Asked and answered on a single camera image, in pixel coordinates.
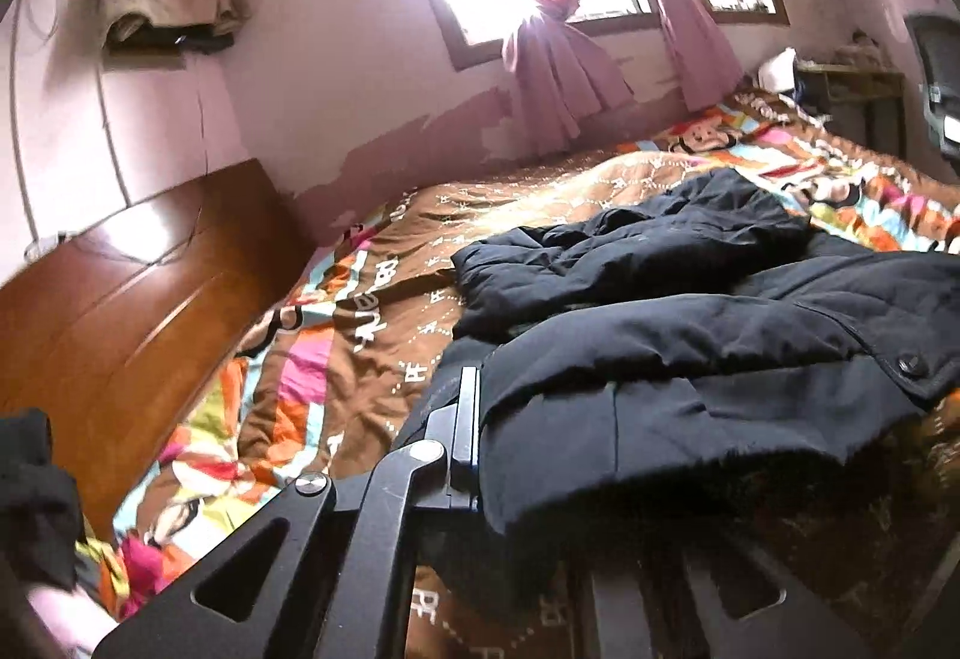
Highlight dark wall shelf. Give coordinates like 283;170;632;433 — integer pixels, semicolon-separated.
105;25;237;58

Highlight wooden headboard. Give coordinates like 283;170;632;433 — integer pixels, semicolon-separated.
0;158;312;540

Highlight black office chair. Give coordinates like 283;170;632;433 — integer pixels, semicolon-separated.
904;12;960;159

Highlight white wall pipe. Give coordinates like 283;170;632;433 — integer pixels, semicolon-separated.
9;21;40;241
96;50;134;208

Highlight black padded jacket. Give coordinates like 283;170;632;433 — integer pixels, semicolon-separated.
397;167;960;540

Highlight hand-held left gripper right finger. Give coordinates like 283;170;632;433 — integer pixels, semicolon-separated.
577;539;878;659

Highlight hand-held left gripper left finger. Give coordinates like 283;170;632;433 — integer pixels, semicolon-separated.
90;366;482;659

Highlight white bag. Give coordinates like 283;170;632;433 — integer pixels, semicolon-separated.
756;48;797;91

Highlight colourful printed blanket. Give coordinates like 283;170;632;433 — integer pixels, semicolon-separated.
75;89;960;659

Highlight desk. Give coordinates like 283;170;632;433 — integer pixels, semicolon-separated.
795;62;908;150

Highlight pink cloth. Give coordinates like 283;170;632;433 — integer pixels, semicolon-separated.
26;584;117;659

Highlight black clothes pile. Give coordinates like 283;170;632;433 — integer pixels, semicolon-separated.
0;408;83;592

